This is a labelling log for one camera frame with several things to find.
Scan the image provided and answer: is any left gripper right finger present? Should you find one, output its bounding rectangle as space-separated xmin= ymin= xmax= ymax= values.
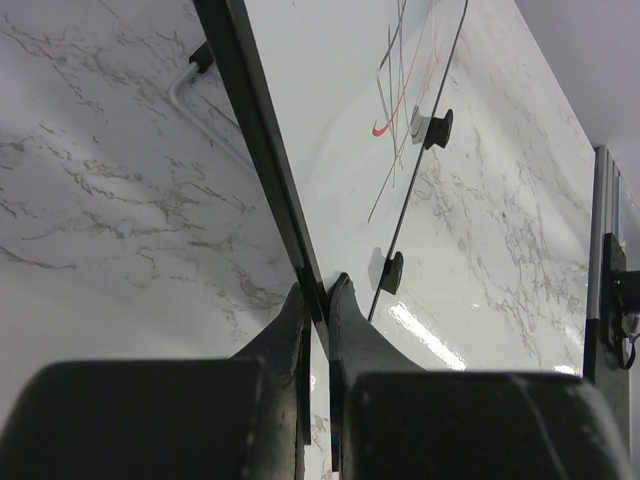
xmin=328 ymin=274 xmax=635 ymax=479

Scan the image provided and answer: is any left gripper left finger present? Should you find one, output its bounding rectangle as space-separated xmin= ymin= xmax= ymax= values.
xmin=1 ymin=286 xmax=311 ymax=479

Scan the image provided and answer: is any black framed whiteboard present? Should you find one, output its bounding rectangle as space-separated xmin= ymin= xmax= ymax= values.
xmin=192 ymin=0 xmax=471 ymax=324

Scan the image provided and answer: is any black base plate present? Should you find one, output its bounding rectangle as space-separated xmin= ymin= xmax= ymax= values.
xmin=583 ymin=233 xmax=639 ymax=391

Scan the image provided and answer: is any aluminium front rail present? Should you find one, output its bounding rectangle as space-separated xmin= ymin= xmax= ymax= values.
xmin=586 ymin=146 xmax=620 ymax=319

